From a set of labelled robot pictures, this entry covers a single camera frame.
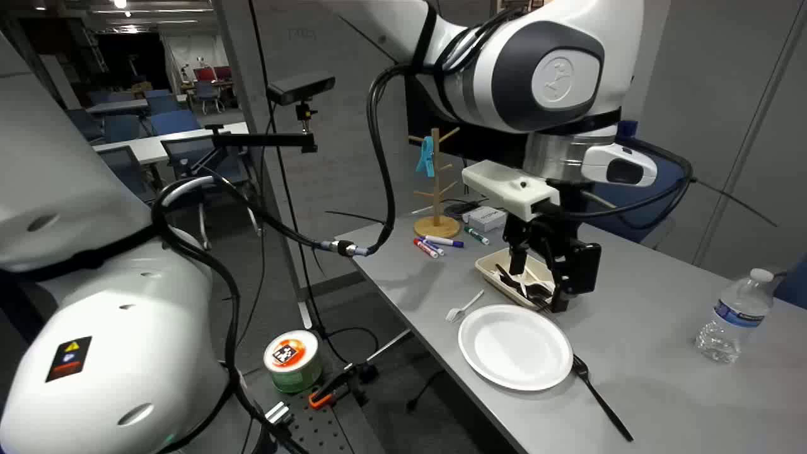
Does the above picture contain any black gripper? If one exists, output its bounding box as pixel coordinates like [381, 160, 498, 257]
[502, 201, 605, 316]

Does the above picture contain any white foam plate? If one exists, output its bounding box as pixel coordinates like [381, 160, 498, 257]
[455, 302, 578, 397]

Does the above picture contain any small white printed box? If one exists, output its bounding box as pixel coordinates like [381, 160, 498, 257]
[462, 205, 510, 248]

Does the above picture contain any red marker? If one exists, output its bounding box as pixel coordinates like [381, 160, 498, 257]
[411, 237, 444, 259]

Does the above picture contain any blue office chair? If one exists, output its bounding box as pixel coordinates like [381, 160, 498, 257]
[772, 252, 807, 310]
[585, 137, 695, 248]

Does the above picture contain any blue item on mug tree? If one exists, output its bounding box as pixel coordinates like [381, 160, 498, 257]
[414, 137, 439, 179]

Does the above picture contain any clear plastic water bottle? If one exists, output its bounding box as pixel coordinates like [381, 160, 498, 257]
[694, 264, 776, 368]

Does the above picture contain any orange and black clamp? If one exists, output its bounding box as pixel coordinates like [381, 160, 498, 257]
[304, 362, 376, 411]

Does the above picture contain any small silver metal block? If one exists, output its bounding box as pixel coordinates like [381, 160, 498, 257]
[263, 398, 295, 430]

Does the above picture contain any dark blue chair with legs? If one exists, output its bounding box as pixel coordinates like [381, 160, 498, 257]
[162, 135, 260, 248]

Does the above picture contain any blue background chair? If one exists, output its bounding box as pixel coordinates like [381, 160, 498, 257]
[144, 87, 205, 137]

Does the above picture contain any white background table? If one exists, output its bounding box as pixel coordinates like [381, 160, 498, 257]
[91, 122, 251, 170]

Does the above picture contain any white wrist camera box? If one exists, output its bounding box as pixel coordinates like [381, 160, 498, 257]
[458, 160, 563, 225]

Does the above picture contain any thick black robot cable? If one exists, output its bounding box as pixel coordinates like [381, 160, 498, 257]
[148, 8, 444, 454]

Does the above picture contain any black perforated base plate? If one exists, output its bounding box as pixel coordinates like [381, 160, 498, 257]
[242, 368, 389, 454]

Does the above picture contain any black camera on stand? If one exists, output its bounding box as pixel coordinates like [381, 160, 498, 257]
[268, 70, 337, 109]

